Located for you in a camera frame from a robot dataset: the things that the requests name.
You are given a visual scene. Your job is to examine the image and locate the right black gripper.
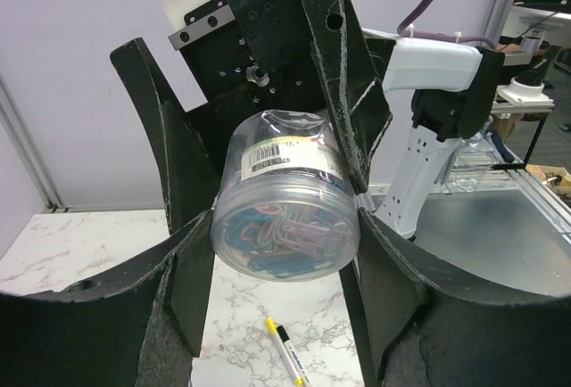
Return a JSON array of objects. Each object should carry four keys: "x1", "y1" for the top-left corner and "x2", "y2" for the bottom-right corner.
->
[{"x1": 110, "y1": 0, "x2": 393, "y2": 234}]

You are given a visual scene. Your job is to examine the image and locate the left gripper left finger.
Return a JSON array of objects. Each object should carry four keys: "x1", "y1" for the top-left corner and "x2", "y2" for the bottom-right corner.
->
[{"x1": 1, "y1": 211, "x2": 214, "y2": 386}]

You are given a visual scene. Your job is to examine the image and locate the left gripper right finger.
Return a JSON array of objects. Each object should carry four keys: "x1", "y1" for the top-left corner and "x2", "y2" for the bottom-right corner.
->
[{"x1": 358, "y1": 210, "x2": 570, "y2": 386}]

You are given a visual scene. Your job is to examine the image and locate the clear tape roll pack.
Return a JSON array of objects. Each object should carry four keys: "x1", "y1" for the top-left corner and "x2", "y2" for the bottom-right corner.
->
[{"x1": 211, "y1": 110, "x2": 360, "y2": 282}]

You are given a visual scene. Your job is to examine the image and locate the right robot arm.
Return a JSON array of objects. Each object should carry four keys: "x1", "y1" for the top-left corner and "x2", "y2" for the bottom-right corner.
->
[{"x1": 111, "y1": 0, "x2": 504, "y2": 232}]

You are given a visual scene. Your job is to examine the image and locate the yellow white marker pen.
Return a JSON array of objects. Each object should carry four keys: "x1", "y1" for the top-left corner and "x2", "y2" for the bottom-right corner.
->
[{"x1": 265, "y1": 317, "x2": 310, "y2": 386}]

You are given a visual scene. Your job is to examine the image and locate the aluminium frame rail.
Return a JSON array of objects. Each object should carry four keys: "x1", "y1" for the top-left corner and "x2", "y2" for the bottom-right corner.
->
[{"x1": 1, "y1": 77, "x2": 70, "y2": 213}]

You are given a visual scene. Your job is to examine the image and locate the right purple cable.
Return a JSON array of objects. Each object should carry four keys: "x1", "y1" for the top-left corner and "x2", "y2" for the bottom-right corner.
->
[{"x1": 398, "y1": 0, "x2": 496, "y2": 45}]

